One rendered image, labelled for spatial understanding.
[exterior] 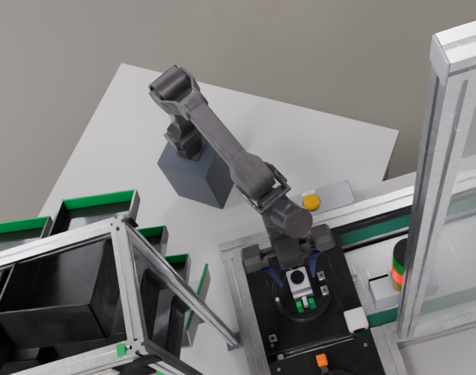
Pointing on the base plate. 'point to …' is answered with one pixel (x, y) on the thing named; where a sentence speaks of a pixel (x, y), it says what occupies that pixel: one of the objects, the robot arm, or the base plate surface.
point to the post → (433, 187)
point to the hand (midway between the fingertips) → (293, 268)
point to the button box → (329, 197)
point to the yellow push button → (312, 202)
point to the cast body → (300, 285)
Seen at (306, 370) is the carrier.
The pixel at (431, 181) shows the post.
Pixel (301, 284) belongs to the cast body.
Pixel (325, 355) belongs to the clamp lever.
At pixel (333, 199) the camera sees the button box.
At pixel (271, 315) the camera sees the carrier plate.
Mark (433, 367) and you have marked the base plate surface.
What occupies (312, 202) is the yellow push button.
